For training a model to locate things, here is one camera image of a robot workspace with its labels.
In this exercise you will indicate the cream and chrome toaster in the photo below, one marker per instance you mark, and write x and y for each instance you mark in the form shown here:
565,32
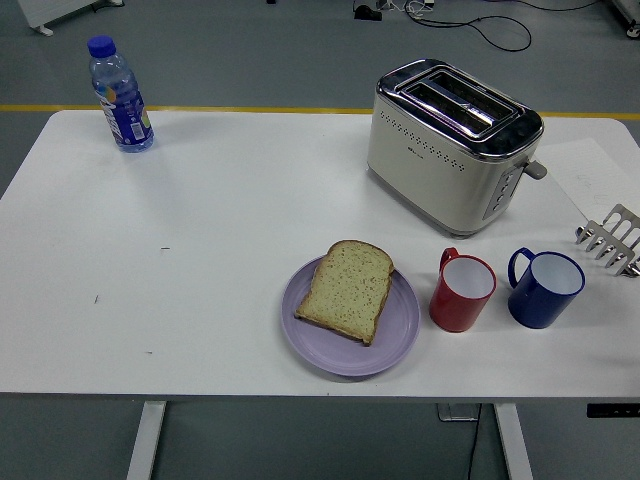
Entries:
430,175

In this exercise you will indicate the white floor heater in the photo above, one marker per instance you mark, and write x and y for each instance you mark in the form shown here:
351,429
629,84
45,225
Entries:
55,10

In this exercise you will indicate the blue mug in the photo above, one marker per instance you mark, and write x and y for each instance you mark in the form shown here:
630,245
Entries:
537,305

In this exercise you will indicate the clear plastic bracket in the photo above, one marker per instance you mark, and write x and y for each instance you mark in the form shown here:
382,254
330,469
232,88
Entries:
457,412

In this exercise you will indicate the bread slice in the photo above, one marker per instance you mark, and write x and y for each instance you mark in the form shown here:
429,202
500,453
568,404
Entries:
347,292

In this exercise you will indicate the metal toast rack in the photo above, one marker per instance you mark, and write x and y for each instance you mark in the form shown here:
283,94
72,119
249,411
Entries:
607,240

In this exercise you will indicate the white cart with wheel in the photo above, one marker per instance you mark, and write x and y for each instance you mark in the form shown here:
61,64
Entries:
631,20

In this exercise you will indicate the red mug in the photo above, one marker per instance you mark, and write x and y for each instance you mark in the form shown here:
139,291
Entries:
457,310

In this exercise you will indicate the white table leg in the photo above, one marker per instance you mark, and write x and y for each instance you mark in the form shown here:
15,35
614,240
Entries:
146,440
514,440

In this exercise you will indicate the black table control panel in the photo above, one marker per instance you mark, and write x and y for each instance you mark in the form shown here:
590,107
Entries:
612,410

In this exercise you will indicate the purple plate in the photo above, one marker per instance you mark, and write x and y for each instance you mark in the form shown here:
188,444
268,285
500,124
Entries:
400,320

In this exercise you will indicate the clear water bottle blue cap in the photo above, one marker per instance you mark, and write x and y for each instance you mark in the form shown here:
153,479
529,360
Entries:
122,107

